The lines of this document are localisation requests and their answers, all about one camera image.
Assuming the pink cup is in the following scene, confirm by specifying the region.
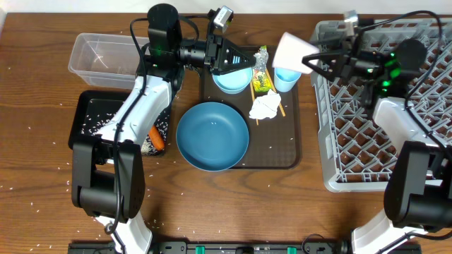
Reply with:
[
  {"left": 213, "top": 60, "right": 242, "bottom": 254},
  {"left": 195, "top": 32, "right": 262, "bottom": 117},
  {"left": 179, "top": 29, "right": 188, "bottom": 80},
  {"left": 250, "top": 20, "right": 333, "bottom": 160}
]
[{"left": 272, "top": 32, "right": 319, "bottom": 74}]

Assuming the light blue bowl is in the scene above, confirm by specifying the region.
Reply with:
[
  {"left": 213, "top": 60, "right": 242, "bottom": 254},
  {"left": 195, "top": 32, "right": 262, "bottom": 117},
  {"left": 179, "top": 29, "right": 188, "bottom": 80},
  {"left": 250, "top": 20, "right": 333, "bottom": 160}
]
[{"left": 213, "top": 68, "right": 253, "bottom": 95}]

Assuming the light blue cup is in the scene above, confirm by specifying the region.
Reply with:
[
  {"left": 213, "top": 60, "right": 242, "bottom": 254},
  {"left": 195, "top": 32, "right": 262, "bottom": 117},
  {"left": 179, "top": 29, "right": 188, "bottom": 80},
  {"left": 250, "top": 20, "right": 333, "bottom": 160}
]
[{"left": 274, "top": 68, "right": 302, "bottom": 92}]

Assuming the dark blue plate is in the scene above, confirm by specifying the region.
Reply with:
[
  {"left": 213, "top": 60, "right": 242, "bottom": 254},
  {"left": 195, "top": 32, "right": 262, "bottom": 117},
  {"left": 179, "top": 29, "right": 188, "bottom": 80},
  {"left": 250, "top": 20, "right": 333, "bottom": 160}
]
[{"left": 176, "top": 102, "right": 250, "bottom": 171}]

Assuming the orange carrot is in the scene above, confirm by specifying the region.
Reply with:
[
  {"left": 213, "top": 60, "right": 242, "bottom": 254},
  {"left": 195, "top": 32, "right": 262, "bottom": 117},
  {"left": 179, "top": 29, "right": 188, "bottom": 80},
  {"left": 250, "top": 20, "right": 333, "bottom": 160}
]
[{"left": 148, "top": 126, "right": 165, "bottom": 151}]

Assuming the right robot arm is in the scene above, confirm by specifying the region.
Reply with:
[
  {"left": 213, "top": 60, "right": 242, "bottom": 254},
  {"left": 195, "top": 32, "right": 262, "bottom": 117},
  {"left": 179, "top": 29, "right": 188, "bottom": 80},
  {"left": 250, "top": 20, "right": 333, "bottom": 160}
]
[{"left": 302, "top": 39, "right": 451, "bottom": 253}]

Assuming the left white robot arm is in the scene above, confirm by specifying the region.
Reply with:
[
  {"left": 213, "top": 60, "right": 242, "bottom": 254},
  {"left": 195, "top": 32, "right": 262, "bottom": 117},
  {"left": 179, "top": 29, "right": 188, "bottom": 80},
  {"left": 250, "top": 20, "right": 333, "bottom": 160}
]
[{"left": 69, "top": 4, "right": 256, "bottom": 253}]

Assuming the grey dishwasher rack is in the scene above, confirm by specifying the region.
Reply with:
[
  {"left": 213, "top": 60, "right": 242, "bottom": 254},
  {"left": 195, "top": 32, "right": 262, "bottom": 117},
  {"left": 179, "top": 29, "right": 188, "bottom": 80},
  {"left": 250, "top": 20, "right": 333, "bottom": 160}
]
[{"left": 311, "top": 18, "right": 451, "bottom": 192}]

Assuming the black waste tray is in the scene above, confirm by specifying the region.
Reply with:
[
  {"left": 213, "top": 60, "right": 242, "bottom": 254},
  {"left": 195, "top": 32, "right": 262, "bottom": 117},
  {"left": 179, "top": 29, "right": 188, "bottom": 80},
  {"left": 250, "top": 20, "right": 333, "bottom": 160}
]
[{"left": 68, "top": 90, "right": 172, "bottom": 156}]

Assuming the wooden chopstick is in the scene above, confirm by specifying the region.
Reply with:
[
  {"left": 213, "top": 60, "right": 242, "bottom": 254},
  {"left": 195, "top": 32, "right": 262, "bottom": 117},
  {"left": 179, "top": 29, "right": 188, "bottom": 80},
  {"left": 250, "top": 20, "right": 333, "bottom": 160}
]
[
  {"left": 249, "top": 81, "right": 259, "bottom": 126},
  {"left": 265, "top": 68, "right": 287, "bottom": 118}
]

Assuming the green foil snack wrapper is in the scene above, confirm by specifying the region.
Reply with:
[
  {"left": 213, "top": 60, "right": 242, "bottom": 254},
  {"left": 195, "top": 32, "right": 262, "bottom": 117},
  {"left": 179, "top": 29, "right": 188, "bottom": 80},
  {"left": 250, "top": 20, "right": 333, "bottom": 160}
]
[{"left": 251, "top": 46, "right": 271, "bottom": 92}]

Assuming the crumpled white tissue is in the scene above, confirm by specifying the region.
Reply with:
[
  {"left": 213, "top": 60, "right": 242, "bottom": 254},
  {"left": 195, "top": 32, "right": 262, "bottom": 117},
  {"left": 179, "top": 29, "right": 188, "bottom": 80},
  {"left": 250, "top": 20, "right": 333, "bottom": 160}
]
[{"left": 249, "top": 90, "right": 281, "bottom": 120}]

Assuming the dark brown serving tray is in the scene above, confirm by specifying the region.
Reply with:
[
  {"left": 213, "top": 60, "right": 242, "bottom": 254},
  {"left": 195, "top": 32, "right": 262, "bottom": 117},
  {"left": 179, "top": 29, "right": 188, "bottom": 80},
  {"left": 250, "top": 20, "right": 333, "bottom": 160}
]
[{"left": 199, "top": 44, "right": 302, "bottom": 170}]

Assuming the clear plastic bin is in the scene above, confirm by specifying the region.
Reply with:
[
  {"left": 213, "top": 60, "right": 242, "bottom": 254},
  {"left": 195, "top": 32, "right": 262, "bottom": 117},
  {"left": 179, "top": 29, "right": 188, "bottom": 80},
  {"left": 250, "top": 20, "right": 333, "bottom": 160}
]
[{"left": 68, "top": 33, "right": 139, "bottom": 90}]

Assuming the pile of white rice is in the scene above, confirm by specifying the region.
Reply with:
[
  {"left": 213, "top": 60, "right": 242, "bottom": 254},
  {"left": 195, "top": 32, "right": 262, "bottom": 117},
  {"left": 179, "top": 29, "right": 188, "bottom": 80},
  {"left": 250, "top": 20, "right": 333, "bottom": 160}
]
[{"left": 79, "top": 110, "right": 170, "bottom": 156}]

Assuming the black cable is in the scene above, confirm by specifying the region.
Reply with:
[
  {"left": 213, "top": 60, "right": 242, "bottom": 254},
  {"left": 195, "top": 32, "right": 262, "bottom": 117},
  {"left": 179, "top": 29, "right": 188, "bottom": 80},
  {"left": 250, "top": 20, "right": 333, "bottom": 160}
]
[{"left": 359, "top": 10, "right": 452, "bottom": 149}]

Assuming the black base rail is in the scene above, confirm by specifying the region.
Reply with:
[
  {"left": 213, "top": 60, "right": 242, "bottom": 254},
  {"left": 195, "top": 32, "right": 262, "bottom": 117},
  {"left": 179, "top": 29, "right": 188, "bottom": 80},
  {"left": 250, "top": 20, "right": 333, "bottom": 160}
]
[{"left": 67, "top": 235, "right": 353, "bottom": 254}]

